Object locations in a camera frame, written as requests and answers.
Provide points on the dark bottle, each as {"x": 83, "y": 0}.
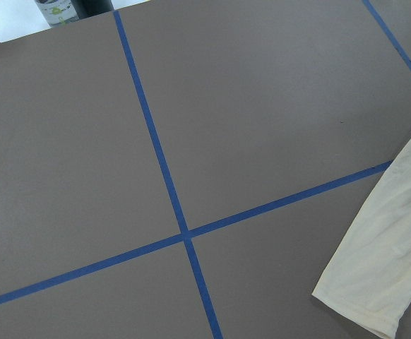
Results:
{"x": 90, "y": 8}

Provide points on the clear labelled bottle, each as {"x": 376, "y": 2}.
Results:
{"x": 57, "y": 12}

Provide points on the beige long-sleeve printed t-shirt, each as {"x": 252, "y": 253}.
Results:
{"x": 368, "y": 278}

